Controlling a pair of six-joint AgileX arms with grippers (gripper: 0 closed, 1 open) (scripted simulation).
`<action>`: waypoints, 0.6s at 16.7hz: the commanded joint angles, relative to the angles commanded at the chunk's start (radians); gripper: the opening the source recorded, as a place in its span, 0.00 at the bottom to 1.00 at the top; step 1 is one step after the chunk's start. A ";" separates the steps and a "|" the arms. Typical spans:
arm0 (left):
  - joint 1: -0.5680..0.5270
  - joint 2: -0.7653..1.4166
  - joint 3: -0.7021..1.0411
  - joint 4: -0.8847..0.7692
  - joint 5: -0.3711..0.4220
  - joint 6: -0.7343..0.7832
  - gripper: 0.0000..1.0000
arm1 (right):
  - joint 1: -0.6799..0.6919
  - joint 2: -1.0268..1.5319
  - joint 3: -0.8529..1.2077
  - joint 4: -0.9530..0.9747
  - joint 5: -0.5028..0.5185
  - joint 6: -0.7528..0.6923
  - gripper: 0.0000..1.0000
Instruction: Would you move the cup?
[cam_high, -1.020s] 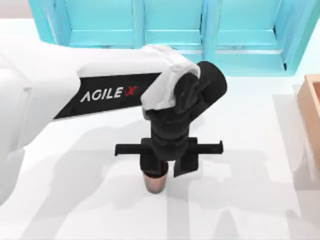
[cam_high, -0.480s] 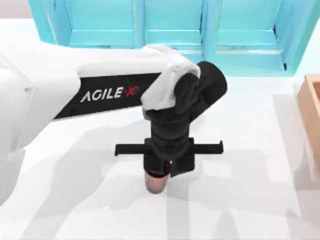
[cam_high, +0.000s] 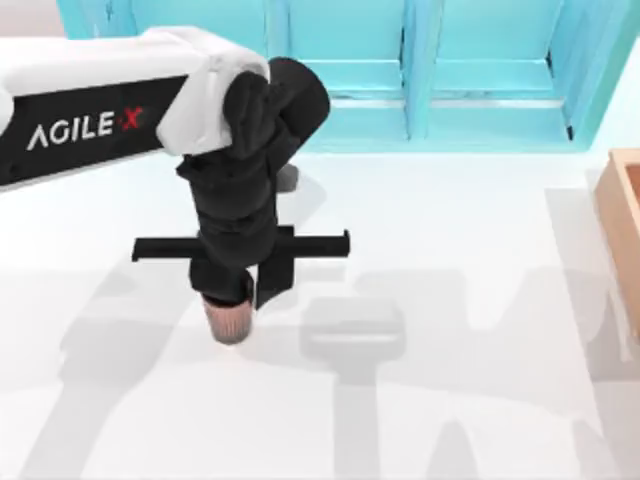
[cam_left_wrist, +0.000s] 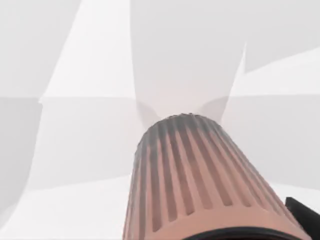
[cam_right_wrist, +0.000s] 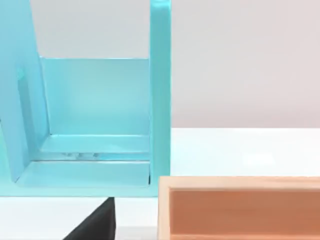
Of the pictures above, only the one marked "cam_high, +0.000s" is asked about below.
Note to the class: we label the pink ribbed cup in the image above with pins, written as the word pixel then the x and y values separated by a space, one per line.
pixel 231 322

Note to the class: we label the light blue rack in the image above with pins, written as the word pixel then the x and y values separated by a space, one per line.
pixel 450 75

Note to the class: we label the shallow salmon-coloured box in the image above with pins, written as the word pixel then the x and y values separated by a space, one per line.
pixel 620 225

